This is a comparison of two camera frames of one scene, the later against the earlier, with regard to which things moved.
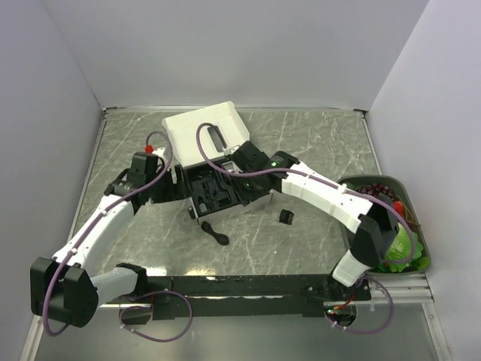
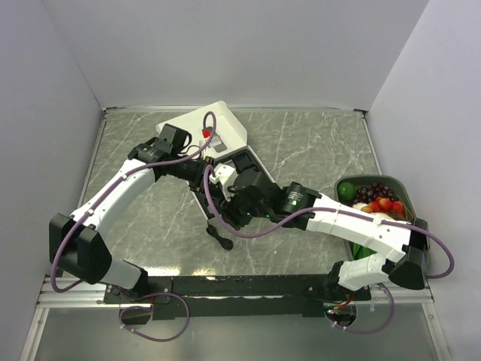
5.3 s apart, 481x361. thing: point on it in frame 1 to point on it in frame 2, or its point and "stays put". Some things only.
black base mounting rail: x=197 y=297 stays put
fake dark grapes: x=374 y=189 stays put
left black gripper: x=175 y=191 to x=197 y=180
